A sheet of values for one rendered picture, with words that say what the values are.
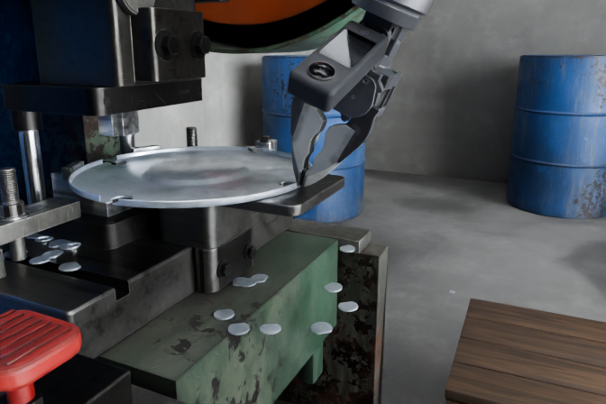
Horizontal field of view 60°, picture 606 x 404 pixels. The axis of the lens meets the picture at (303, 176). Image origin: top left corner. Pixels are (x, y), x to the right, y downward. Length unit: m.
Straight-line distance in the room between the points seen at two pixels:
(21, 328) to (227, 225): 0.31
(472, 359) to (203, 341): 0.67
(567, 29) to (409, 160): 1.34
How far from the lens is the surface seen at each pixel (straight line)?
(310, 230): 0.86
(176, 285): 0.63
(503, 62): 3.83
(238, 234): 0.67
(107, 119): 0.71
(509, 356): 1.15
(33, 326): 0.39
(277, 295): 0.65
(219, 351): 0.57
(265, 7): 0.97
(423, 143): 3.97
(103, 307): 0.55
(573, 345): 1.23
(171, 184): 0.61
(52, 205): 0.68
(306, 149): 0.57
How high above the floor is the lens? 0.93
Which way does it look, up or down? 14 degrees down
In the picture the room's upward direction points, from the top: straight up
